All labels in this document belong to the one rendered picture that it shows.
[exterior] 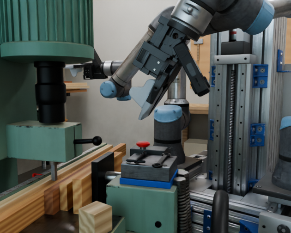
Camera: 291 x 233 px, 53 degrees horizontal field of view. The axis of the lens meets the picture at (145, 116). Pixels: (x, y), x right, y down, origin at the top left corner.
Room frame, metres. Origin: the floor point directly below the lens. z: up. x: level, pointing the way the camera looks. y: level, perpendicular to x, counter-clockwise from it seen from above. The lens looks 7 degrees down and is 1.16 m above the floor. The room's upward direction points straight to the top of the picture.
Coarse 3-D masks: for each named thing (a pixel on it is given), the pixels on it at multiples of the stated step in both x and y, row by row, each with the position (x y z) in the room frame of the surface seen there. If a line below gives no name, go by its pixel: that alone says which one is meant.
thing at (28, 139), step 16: (16, 128) 0.58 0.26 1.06; (32, 128) 0.57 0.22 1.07; (48, 128) 0.56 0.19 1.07; (64, 128) 0.55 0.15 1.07; (80, 128) 0.60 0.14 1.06; (16, 144) 0.58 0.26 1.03; (32, 144) 0.57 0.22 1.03; (48, 144) 0.56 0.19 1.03; (64, 144) 0.55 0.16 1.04; (80, 144) 0.60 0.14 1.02; (48, 160) 0.56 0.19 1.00; (64, 160) 0.55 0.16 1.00
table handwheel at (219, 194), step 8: (216, 192) 0.52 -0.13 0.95; (224, 192) 0.52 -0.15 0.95; (216, 200) 0.48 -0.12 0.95; (224, 200) 0.48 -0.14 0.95; (216, 208) 0.46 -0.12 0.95; (224, 208) 0.46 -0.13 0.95; (216, 216) 0.45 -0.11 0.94; (224, 216) 0.44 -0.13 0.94; (216, 224) 0.43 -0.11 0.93; (224, 224) 0.43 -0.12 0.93; (216, 232) 0.42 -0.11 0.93; (224, 232) 0.42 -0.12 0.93
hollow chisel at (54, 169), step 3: (51, 165) 0.59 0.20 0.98; (54, 165) 0.59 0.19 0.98; (51, 168) 0.59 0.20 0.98; (54, 168) 0.59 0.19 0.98; (51, 171) 0.59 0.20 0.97; (54, 171) 0.59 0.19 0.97; (51, 174) 0.59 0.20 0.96; (54, 174) 0.59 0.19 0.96; (51, 177) 0.59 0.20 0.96; (54, 177) 0.59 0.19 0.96; (54, 180) 0.59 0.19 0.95
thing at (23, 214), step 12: (120, 144) 0.98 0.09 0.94; (36, 192) 0.55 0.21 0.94; (24, 204) 0.49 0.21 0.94; (36, 204) 0.52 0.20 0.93; (0, 216) 0.45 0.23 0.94; (12, 216) 0.46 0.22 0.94; (24, 216) 0.49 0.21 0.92; (36, 216) 0.52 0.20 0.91; (0, 228) 0.43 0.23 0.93; (12, 228) 0.46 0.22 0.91
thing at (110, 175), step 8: (112, 152) 0.65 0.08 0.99; (96, 160) 0.58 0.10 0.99; (104, 160) 0.60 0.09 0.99; (112, 160) 0.65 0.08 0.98; (96, 168) 0.57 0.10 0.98; (104, 168) 0.60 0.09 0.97; (112, 168) 0.64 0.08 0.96; (96, 176) 0.57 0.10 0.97; (104, 176) 0.60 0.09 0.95; (112, 176) 0.60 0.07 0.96; (96, 184) 0.57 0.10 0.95; (104, 184) 0.60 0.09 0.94; (96, 192) 0.57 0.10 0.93; (104, 192) 0.60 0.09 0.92; (96, 200) 0.57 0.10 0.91
